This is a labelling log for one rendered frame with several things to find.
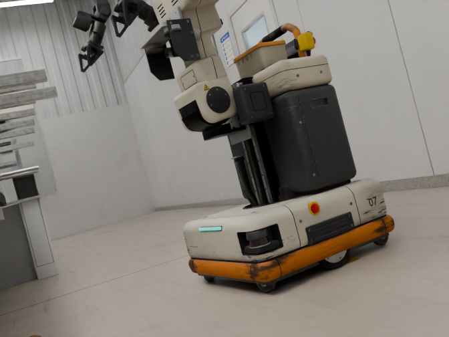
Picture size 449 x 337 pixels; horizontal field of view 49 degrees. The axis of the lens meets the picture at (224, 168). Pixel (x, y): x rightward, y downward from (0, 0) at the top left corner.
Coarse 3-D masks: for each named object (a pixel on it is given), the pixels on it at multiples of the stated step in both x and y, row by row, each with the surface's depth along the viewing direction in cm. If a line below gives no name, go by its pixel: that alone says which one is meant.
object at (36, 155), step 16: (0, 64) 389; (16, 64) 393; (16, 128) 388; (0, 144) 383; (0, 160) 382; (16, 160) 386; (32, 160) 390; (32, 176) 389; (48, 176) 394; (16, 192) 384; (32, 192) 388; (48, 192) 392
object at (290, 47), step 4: (292, 40) 224; (296, 40) 206; (288, 44) 226; (292, 44) 223; (296, 44) 206; (288, 48) 226; (292, 48) 221; (296, 48) 207; (288, 52) 220; (292, 52) 217; (296, 52) 214; (288, 56) 219; (292, 56) 218; (296, 56) 218
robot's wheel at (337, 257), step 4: (340, 252) 185; (344, 252) 186; (348, 252) 187; (332, 256) 183; (336, 256) 183; (340, 256) 184; (344, 256) 185; (348, 256) 187; (324, 260) 181; (328, 260) 182; (332, 260) 182; (336, 260) 183; (340, 260) 184; (344, 260) 185; (320, 264) 181; (324, 264) 181; (328, 264) 181; (332, 264) 182; (336, 264) 183; (340, 264) 184; (324, 268) 185; (328, 268) 182; (332, 268) 182
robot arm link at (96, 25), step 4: (92, 20) 203; (92, 24) 204; (96, 24) 203; (100, 24) 203; (104, 24) 205; (88, 28) 203; (92, 28) 203; (96, 28) 202; (100, 28) 203; (104, 28) 205; (96, 32) 203; (100, 32) 203; (104, 32) 206
